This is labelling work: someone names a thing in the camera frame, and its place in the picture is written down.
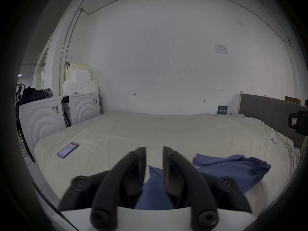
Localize white paper sheet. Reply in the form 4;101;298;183
215;43;228;55

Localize black device with red label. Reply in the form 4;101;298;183
287;110;308;137

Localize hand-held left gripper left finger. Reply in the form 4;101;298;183
58;146;147;231

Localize smartphone with lit screen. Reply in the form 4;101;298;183
57;142;79;159

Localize white foam packing blocks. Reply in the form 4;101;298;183
62;63;99;96

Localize dark blue shirt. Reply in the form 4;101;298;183
135;154;272;210

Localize bed with beige sheet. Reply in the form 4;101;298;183
34;111;301;216

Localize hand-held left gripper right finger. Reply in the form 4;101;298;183
163;146;252;231

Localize white washing machine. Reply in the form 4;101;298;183
18;97;67;163
62;91;101;127

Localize dark clothing pile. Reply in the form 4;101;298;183
15;86;53;106

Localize grey padded headboard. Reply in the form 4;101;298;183
239;93;308;151

